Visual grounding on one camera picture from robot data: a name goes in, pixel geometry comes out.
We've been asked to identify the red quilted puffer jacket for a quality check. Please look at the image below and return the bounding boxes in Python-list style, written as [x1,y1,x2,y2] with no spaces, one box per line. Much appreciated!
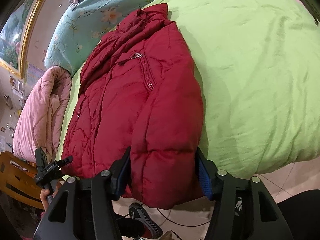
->
[62,3,203,209]

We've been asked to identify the person left hand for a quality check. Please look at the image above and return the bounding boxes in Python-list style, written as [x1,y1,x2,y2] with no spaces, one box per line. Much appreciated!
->
[40,181,62,211]

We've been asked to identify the wooden chair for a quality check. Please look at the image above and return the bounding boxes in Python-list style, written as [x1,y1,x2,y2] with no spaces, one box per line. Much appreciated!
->
[1,151,43,210]

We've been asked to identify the pink folded quilt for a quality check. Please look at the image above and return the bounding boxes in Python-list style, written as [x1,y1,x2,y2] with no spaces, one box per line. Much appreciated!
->
[13,66,72,163]

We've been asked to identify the black shoe with red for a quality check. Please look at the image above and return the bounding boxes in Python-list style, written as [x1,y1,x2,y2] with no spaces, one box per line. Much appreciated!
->
[129,203,163,239]

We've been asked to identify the gold framed picture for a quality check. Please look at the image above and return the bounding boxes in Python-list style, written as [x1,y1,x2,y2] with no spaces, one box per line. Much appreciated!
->
[1,0,45,79]

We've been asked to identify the teal floral duvet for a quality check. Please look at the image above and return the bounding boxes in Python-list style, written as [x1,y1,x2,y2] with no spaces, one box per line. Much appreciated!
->
[44,0,208,78]

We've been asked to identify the lime green bed quilt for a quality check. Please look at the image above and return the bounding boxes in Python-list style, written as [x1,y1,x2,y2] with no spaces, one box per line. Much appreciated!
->
[55,0,320,178]

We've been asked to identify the black cable on floor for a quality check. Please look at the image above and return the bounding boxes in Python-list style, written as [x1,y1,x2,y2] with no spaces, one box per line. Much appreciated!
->
[154,207,212,228]

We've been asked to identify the wall calendar poster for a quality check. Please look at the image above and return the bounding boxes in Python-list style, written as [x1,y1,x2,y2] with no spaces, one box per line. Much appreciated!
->
[26,62,45,87]

